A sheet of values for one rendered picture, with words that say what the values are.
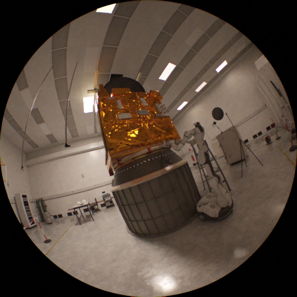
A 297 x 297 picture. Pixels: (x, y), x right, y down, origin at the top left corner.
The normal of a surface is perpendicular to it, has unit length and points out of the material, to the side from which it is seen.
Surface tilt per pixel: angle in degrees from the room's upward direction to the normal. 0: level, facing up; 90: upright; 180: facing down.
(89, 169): 90
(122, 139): 90
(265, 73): 90
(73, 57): 180
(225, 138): 90
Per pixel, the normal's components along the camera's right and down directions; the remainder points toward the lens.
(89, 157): 0.42, -0.38
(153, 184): 0.00, -0.25
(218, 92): -0.83, 0.21
